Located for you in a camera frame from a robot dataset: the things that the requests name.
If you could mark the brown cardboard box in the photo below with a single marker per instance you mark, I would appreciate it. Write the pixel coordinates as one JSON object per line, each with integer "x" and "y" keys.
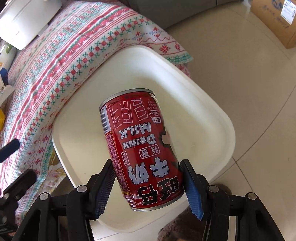
{"x": 279, "y": 17}

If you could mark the white plastic trash bin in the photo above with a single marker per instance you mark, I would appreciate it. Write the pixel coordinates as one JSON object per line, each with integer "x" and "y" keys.
{"x": 198, "y": 128}

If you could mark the red milk drink can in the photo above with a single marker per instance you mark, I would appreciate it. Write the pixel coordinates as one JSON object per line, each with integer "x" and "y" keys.
{"x": 140, "y": 149}

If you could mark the patterned red green tablecloth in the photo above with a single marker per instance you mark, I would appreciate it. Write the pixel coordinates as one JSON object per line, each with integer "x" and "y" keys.
{"x": 80, "y": 38}

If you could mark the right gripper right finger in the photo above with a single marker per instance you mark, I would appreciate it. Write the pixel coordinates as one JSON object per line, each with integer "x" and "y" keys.
{"x": 209, "y": 203}

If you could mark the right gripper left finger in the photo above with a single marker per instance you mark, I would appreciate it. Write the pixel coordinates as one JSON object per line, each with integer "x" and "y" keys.
{"x": 88, "y": 202}

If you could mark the white electric cooking pot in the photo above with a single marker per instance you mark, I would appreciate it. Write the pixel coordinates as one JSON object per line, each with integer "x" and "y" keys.
{"x": 22, "y": 21}

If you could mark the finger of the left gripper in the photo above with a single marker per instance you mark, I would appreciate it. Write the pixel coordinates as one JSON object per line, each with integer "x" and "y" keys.
{"x": 9, "y": 149}

